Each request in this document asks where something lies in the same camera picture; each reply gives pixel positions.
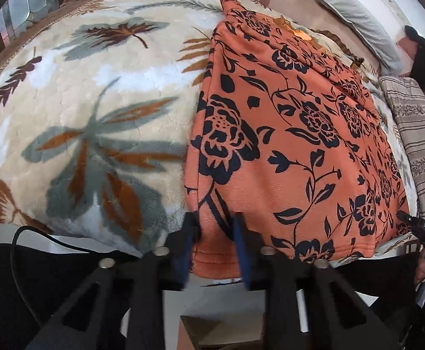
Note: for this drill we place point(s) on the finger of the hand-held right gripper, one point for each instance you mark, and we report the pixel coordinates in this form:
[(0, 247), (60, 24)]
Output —
[(422, 224)]

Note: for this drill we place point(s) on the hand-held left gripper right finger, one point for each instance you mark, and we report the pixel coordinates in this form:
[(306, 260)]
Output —
[(242, 259)]

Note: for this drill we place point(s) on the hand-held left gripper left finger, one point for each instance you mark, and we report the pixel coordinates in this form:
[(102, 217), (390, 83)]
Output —
[(184, 259)]

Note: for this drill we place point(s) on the orange black floral garment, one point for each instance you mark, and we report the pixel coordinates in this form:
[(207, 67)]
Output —
[(289, 153)]

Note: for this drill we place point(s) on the person's right hand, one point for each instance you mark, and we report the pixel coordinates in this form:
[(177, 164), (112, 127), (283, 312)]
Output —
[(421, 270)]

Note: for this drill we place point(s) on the striped floral cushion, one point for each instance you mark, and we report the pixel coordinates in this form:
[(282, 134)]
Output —
[(416, 135)]

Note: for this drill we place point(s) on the person's black pants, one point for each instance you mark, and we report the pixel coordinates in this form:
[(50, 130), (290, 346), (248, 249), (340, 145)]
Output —
[(34, 291)]

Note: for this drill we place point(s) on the cream leaf-print plush blanket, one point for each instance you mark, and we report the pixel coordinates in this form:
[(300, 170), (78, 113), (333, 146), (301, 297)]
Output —
[(88, 98)]

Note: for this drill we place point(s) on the grey pillow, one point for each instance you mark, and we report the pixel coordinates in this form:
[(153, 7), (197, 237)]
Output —
[(354, 18)]

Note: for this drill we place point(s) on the wooden patterned-glass door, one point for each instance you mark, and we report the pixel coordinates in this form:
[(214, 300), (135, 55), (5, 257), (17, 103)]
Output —
[(26, 3)]

